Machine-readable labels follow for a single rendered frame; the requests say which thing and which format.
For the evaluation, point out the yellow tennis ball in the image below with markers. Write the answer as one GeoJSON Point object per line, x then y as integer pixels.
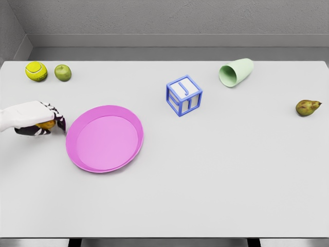
{"type": "Point", "coordinates": [36, 71]}

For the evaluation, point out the green apple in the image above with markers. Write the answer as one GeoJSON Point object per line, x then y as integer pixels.
{"type": "Point", "coordinates": [62, 72]}

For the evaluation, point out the pink plate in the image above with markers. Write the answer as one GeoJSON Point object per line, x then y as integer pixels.
{"type": "Point", "coordinates": [105, 140]}

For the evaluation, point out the blue letter block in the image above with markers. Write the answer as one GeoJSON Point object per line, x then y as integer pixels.
{"type": "Point", "coordinates": [184, 95]}

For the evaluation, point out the light green cup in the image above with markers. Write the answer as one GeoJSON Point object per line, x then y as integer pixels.
{"type": "Point", "coordinates": [235, 72]}

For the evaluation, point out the brownish green pear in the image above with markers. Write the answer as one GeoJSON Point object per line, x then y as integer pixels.
{"type": "Point", "coordinates": [306, 107]}

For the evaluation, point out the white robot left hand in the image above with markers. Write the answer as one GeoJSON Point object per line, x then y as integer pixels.
{"type": "Point", "coordinates": [28, 112]}

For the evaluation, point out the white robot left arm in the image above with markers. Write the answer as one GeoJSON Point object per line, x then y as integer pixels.
{"type": "Point", "coordinates": [4, 119]}

